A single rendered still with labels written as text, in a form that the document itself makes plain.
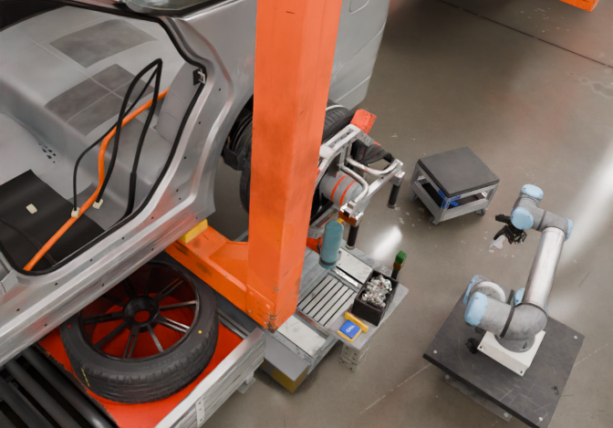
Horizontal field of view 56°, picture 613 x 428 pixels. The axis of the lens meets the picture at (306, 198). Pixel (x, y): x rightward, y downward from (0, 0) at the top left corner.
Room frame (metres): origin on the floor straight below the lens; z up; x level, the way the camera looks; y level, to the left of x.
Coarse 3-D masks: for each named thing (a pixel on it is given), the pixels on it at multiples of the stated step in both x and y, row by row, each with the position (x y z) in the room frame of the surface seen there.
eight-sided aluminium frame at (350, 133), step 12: (348, 132) 1.98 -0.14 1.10; (360, 132) 1.98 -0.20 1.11; (324, 144) 1.85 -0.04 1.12; (348, 144) 1.91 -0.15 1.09; (360, 144) 2.11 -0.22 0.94; (324, 156) 1.80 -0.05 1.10; (360, 156) 2.12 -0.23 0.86; (324, 168) 1.77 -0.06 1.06; (336, 204) 2.00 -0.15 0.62; (324, 216) 1.91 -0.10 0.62; (336, 216) 1.92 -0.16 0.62; (312, 228) 1.82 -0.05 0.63; (324, 228) 1.84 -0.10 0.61
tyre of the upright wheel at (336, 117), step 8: (328, 104) 2.08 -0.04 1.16; (336, 104) 2.11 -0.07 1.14; (328, 112) 2.01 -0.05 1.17; (336, 112) 2.01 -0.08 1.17; (344, 112) 2.04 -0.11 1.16; (352, 112) 2.09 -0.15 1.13; (328, 120) 1.94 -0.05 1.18; (336, 120) 1.96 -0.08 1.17; (344, 120) 2.02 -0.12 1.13; (328, 128) 1.92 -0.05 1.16; (336, 128) 1.97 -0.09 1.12; (248, 160) 1.81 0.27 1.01; (248, 168) 1.79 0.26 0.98; (352, 168) 2.16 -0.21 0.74; (248, 176) 1.77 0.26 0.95; (240, 184) 1.79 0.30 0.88; (248, 184) 1.77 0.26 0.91; (240, 192) 1.78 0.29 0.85; (248, 192) 1.75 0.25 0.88; (240, 200) 1.79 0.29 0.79; (248, 200) 1.75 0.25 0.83; (248, 208) 1.78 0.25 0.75; (328, 208) 2.02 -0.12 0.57
